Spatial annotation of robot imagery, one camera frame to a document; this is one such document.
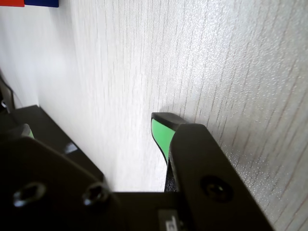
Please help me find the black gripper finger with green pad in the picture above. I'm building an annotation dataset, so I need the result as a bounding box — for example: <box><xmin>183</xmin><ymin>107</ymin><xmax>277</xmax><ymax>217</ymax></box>
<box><xmin>151</xmin><ymin>112</ymin><xmax>275</xmax><ymax>231</ymax></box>
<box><xmin>0</xmin><ymin>123</ymin><xmax>126</xmax><ymax>231</ymax></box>

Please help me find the red cube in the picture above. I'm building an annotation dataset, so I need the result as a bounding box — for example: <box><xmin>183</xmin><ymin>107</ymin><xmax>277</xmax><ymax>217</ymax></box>
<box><xmin>0</xmin><ymin>0</ymin><xmax>26</xmax><ymax>7</ymax></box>

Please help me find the blue cube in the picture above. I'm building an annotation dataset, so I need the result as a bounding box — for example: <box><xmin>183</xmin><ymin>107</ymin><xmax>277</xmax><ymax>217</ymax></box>
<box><xmin>25</xmin><ymin>0</ymin><xmax>60</xmax><ymax>8</ymax></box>

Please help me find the black box inner tray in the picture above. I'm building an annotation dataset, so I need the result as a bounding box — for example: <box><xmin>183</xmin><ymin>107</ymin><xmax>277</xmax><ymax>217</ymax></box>
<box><xmin>0</xmin><ymin>69</ymin><xmax>15</xmax><ymax>114</ymax></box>

